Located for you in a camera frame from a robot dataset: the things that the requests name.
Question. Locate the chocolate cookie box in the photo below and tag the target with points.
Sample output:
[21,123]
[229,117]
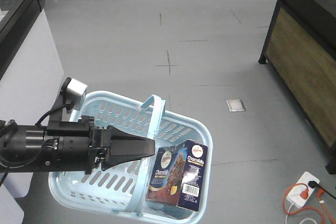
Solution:
[177,175]

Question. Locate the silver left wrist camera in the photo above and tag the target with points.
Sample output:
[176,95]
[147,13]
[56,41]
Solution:
[73,94]

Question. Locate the near white chest freezer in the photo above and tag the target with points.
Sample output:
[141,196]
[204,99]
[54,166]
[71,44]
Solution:
[31,73]

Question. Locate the dark wooden display counter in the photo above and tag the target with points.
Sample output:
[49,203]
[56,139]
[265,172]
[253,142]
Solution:
[300,46]

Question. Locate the steel floor socket plate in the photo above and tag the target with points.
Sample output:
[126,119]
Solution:
[235,105]

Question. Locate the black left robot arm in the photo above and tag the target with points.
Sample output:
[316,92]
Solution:
[24,148]

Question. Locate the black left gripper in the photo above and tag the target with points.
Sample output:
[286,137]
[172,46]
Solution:
[81,146]

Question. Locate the white power strip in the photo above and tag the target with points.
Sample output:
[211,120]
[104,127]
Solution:
[294,195]

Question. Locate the light blue plastic basket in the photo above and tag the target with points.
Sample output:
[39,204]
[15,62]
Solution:
[122,189]

